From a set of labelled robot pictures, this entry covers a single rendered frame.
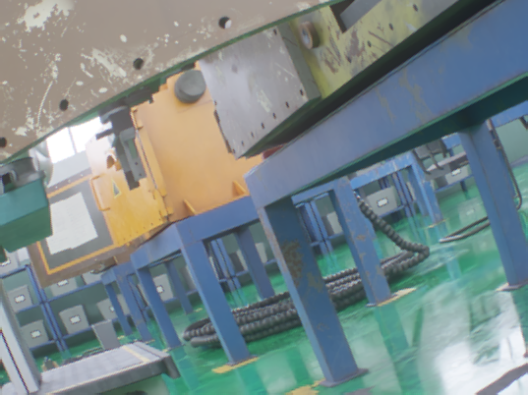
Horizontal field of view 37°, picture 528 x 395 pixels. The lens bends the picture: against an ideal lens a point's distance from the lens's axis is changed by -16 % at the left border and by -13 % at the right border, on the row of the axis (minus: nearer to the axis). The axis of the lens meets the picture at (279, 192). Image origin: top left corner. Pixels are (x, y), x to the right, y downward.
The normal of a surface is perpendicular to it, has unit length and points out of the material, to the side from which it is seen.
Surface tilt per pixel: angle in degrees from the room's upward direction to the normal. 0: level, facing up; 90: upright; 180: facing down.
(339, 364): 90
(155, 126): 90
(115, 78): 90
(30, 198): 90
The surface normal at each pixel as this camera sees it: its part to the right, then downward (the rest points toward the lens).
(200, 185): 0.28, -0.14
